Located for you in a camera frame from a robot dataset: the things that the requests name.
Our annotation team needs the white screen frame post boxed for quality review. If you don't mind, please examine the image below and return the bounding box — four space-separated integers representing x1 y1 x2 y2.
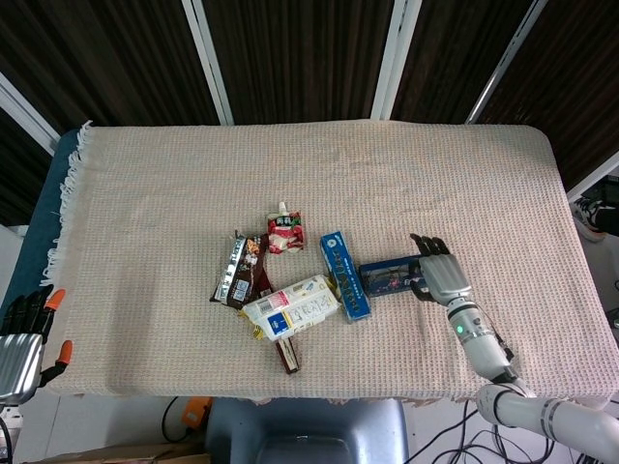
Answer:
369 0 422 121
565 149 619 203
464 0 550 125
0 72 62 156
181 0 236 126

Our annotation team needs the long blue cardboard box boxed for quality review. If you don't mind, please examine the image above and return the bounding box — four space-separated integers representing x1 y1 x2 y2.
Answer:
319 231 372 324

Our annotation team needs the brown foil snack bag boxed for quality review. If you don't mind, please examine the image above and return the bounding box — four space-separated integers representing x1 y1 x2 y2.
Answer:
209 230 275 310

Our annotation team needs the black floor cable tangle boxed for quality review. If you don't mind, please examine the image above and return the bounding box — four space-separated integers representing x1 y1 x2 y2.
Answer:
408 400 619 464

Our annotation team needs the beige waffle-weave tablecloth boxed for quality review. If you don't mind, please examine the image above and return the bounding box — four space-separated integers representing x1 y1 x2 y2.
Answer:
41 120 613 405

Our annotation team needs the dark red snack bar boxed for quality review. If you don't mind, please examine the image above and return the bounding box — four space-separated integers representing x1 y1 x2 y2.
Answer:
258 263 304 375

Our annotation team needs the dark blue printed box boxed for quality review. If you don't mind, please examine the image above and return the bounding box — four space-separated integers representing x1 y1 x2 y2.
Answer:
358 256 427 299

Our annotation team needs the red spouted drink pouch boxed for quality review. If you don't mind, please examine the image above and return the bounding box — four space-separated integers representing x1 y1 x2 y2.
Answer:
266 201 307 253

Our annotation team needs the silver black-fingered right robot hand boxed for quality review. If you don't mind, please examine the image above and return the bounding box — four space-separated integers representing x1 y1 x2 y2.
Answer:
409 233 473 305

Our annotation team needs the white black sneaker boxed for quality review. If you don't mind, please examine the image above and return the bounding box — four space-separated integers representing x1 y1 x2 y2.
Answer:
570 195 619 239

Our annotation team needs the orange device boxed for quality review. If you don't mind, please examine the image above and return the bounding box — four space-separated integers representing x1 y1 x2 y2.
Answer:
181 396 214 431

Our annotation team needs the silver orange-tipped left robot hand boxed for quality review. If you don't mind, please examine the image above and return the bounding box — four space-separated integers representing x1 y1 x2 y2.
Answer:
0 284 74 402

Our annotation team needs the black cable loop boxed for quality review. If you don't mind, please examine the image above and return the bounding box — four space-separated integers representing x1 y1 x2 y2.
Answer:
161 396 191 444

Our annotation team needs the white plastic snack package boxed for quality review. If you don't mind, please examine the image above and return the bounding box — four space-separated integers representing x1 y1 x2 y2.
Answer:
240 274 342 342

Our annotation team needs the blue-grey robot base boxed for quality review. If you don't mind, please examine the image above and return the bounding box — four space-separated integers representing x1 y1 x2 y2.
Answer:
202 396 410 464

